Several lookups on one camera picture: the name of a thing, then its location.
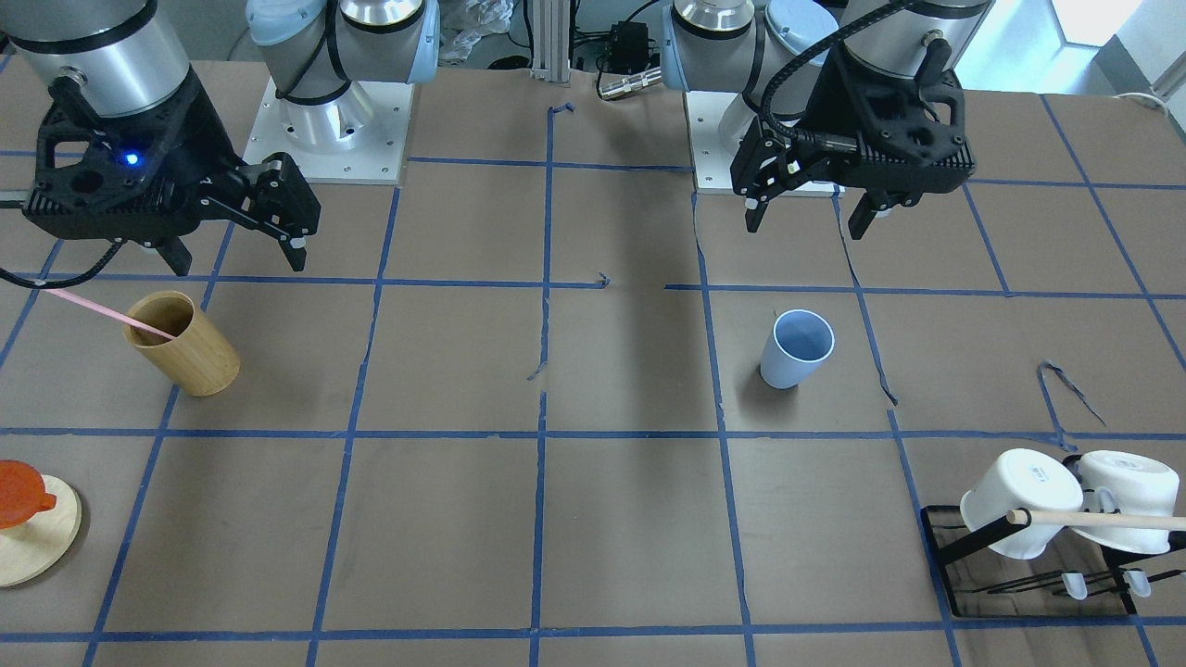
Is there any aluminium frame post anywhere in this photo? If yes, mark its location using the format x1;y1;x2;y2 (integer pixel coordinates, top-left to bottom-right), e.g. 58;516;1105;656
529;0;574;87

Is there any bamboo cylinder holder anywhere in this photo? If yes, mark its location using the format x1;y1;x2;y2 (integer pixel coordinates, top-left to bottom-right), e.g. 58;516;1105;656
123;291;241;398

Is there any orange cup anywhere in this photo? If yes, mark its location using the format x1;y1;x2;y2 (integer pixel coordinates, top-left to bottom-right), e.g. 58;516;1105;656
1;459;57;529

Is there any wooden dowel rod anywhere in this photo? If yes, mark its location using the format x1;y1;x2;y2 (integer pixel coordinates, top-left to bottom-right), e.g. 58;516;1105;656
1003;508;1186;532

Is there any pink chopstick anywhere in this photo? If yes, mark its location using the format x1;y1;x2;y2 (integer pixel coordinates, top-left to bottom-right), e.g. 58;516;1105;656
39;282;176;341

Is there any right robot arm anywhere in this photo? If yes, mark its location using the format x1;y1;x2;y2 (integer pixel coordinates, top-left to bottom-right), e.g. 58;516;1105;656
4;1;440;290

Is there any black wire mug rack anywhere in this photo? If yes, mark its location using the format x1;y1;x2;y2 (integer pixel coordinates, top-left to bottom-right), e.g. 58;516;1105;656
920;504;1182;621

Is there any white mug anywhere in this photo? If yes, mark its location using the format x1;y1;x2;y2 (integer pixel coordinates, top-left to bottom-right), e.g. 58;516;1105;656
1072;450;1180;555
959;447;1084;531

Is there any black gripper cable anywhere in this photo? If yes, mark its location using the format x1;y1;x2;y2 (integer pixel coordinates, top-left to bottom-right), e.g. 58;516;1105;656
758;0;918;151

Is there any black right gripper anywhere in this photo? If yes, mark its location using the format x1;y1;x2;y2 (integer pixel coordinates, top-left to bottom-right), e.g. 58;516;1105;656
23;70;323;277

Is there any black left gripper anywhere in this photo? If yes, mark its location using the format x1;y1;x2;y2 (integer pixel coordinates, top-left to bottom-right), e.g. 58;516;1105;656
731;37;976;240

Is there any light blue plastic cup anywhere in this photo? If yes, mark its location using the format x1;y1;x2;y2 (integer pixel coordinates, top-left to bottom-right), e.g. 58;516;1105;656
759;309;836;390

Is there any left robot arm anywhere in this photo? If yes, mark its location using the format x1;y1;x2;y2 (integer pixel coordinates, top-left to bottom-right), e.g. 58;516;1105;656
661;1;991;240

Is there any round wooden coaster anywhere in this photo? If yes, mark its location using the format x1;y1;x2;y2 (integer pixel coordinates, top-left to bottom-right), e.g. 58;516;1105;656
1;474;83;587

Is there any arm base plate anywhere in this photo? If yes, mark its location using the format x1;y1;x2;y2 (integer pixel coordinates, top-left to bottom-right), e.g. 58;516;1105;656
243;81;417;186
686;93;753;195

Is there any black power adapter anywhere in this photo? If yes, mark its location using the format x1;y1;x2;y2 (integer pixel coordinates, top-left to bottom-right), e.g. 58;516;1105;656
607;21;650;61

